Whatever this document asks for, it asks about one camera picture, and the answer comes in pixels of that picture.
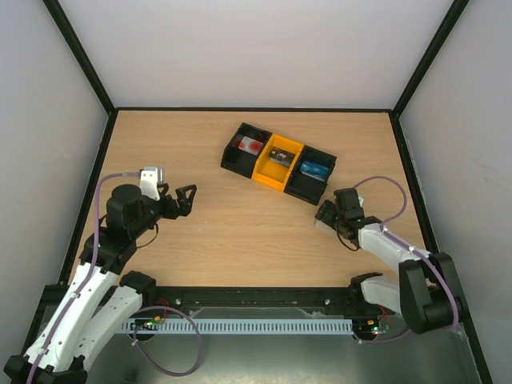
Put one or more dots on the beige card holder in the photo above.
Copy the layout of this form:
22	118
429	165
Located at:
325	228

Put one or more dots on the grey slotted cable duct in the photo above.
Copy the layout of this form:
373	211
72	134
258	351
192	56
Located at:
319	326

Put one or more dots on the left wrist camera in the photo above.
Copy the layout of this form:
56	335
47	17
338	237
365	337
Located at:
150	178

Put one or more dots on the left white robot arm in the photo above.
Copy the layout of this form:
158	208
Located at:
101	296

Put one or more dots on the yellow bin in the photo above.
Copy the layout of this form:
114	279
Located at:
270	173

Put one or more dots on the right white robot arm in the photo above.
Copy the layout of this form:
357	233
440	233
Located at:
428	294

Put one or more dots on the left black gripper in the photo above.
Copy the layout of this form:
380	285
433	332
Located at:
184	208

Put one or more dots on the black bin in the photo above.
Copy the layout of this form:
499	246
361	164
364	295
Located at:
238	161
306	188

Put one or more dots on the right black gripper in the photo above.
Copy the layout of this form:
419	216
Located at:
330	216

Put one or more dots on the dark card in bin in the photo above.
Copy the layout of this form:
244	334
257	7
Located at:
281	157

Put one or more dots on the blue card in bin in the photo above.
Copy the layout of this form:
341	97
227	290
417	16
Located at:
314	170

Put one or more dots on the red white card in bin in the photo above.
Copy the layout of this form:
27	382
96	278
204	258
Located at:
247	144

